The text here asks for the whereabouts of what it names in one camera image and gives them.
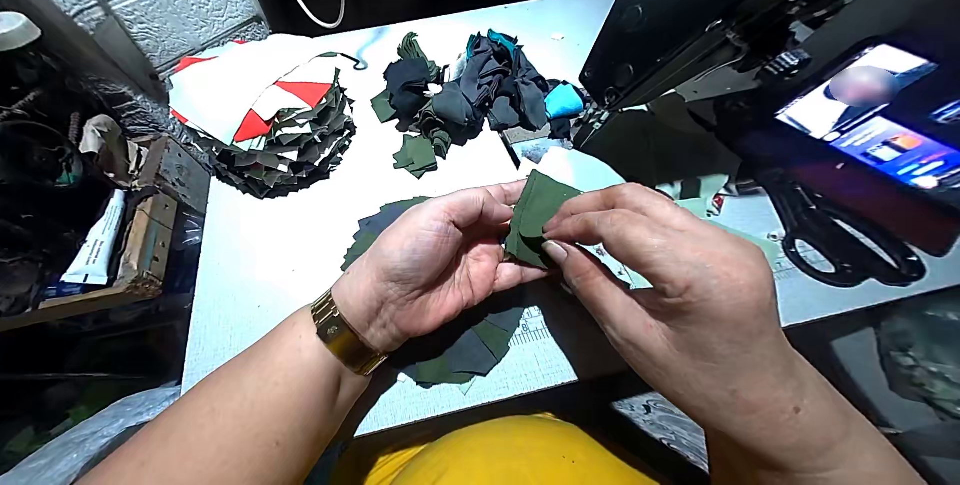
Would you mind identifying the smartphone with lit screen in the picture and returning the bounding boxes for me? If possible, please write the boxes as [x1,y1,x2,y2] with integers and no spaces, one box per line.
[750,38,960,258]

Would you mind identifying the person's right hand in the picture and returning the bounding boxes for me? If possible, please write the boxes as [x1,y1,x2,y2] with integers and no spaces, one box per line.
[542,182,789,430]

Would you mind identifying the person's body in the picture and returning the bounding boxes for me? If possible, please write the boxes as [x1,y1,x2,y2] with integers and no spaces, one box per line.
[330,413,661,485]

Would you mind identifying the black-handled scissors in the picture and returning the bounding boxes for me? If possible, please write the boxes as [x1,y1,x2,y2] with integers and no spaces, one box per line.
[756,176,928,289]

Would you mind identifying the stack of dark green pieces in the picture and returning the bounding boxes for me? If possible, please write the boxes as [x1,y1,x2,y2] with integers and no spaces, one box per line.
[187,68,357,200]

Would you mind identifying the person's right forearm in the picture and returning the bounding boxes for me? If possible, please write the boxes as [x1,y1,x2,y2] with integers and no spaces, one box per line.
[703,342,920,485]

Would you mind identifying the white and red fabric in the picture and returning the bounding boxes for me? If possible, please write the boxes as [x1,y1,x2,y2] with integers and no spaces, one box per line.
[168,38,340,149]

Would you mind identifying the round layered green-grey fabric pieces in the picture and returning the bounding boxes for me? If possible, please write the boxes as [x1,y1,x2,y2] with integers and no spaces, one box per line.
[341,196,525,387]

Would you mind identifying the dark green fabric piece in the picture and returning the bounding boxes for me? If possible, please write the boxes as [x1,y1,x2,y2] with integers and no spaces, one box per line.
[504,169,585,270]

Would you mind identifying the person's left hand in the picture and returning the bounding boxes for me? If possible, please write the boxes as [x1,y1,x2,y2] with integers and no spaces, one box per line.
[331,179,556,356]

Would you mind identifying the light green patterned fabric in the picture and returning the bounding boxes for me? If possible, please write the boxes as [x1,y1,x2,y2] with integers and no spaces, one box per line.
[654,173,783,261]

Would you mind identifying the wooden box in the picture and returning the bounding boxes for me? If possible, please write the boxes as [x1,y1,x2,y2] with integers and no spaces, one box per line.
[0,132,213,330]

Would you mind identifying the crumpled translucent plastic bag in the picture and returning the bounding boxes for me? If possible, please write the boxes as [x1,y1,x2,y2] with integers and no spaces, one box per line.
[876,291,960,426]

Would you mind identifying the clear plastic bag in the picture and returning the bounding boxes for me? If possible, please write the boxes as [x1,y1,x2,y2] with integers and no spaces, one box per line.
[0,383,183,485]

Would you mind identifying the bright blue fabric scrap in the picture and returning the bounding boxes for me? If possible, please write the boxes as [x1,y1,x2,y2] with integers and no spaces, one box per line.
[544,83,585,121]

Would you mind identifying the heap of dark fabric scraps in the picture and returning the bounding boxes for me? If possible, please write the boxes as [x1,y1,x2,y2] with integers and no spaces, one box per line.
[370,29,585,180]

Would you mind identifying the white tube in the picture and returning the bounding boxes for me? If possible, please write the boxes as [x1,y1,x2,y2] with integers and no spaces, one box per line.
[61,188,127,287]

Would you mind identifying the black sewing machine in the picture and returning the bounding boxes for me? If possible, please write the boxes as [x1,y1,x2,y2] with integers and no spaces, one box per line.
[573,0,920,152]

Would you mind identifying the white round lid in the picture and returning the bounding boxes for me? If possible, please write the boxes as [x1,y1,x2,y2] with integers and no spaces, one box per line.
[0,11,43,53]

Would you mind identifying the person's left forearm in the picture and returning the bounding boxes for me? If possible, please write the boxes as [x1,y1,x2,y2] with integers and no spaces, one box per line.
[73,288,390,485]

